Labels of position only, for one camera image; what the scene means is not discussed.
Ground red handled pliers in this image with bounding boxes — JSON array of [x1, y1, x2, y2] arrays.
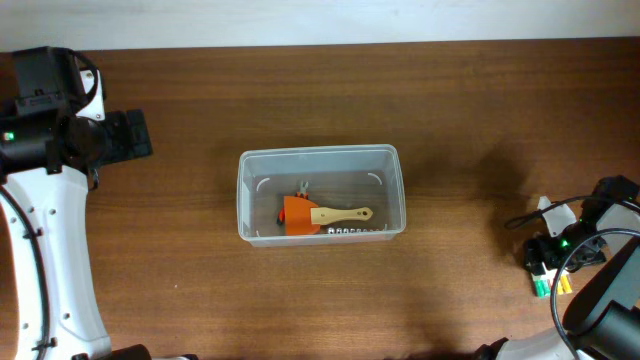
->
[[277, 181, 309, 226]]

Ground screwdriver set clear case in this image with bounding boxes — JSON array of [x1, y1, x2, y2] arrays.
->
[[531, 263, 573, 298]]

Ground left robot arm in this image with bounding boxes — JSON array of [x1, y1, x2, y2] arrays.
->
[[1, 47, 153, 359]]

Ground orange socket bit rail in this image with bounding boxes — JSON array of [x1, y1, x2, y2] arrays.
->
[[325, 227, 385, 234]]

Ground clear plastic container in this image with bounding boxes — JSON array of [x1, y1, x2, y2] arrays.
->
[[236, 144, 407, 247]]

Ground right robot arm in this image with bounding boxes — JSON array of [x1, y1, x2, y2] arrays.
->
[[473, 175, 639, 360]]

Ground orange scraper wooden handle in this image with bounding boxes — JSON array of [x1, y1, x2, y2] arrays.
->
[[284, 196, 374, 236]]

